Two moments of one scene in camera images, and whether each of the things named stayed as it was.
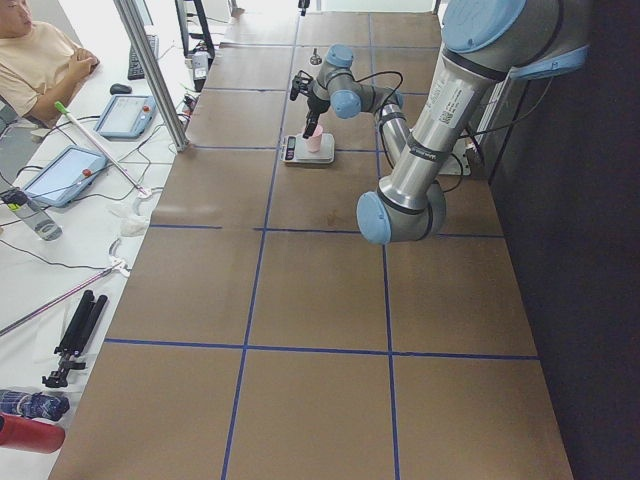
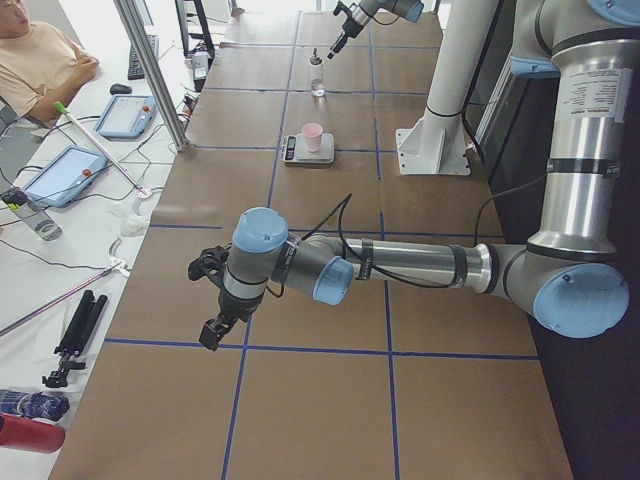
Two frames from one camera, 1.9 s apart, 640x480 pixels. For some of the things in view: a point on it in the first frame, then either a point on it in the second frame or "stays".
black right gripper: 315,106 → 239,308
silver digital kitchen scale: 296,150 stays
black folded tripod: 81,323 stays
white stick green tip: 69,114 stays
